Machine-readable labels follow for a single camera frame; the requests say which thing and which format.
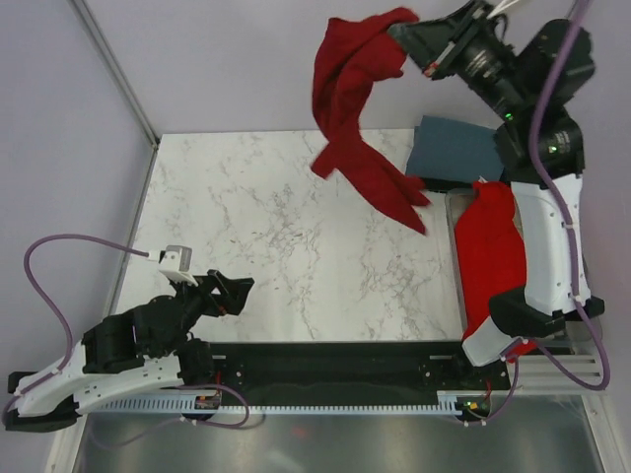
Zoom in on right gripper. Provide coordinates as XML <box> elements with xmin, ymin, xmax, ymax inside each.
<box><xmin>391</xmin><ymin>0</ymin><xmax>532</xmax><ymax>122</ymax></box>

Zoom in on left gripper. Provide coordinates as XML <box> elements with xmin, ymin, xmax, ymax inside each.
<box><xmin>159</xmin><ymin>268</ymin><xmax>254</xmax><ymax>357</ymax></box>

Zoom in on dark red t-shirt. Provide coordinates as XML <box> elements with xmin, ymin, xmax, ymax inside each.
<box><xmin>311</xmin><ymin>7</ymin><xmax>430</xmax><ymax>235</ymax></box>

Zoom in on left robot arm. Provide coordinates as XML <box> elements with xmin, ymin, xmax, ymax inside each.
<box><xmin>2</xmin><ymin>270</ymin><xmax>254</xmax><ymax>433</ymax></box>

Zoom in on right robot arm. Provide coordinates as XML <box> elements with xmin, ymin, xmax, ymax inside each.
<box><xmin>387</xmin><ymin>1</ymin><xmax>604</xmax><ymax>388</ymax></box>

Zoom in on folded grey-blue t-shirt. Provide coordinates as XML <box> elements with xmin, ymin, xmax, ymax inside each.
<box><xmin>405</xmin><ymin>115</ymin><xmax>503</xmax><ymax>183</ymax></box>

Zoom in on folded black t-shirt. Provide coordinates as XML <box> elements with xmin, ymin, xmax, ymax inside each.
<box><xmin>407</xmin><ymin>175</ymin><xmax>472</xmax><ymax>193</ymax></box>

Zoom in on bright red t-shirt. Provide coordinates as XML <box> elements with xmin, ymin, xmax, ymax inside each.
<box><xmin>455</xmin><ymin>181</ymin><xmax>526</xmax><ymax>367</ymax></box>

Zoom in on clear plastic bin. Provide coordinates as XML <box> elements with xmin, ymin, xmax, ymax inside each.
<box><xmin>445</xmin><ymin>189</ymin><xmax>596</xmax><ymax>354</ymax></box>

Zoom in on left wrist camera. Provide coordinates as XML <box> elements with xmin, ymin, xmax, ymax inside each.
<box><xmin>159</xmin><ymin>245</ymin><xmax>198</xmax><ymax>287</ymax></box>

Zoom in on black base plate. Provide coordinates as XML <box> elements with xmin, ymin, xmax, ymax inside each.
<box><xmin>176</xmin><ymin>340</ymin><xmax>510</xmax><ymax>404</ymax></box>

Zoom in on white slotted cable duct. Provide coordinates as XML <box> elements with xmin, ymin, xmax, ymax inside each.
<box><xmin>95</xmin><ymin>390</ymin><xmax>491</xmax><ymax>416</ymax></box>

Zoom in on left aluminium frame post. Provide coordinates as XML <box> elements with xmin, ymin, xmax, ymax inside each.
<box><xmin>68</xmin><ymin>0</ymin><xmax>160</xmax><ymax>151</ymax></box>

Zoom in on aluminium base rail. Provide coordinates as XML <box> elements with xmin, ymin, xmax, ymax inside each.
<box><xmin>507</xmin><ymin>349</ymin><xmax>610</xmax><ymax>395</ymax></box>

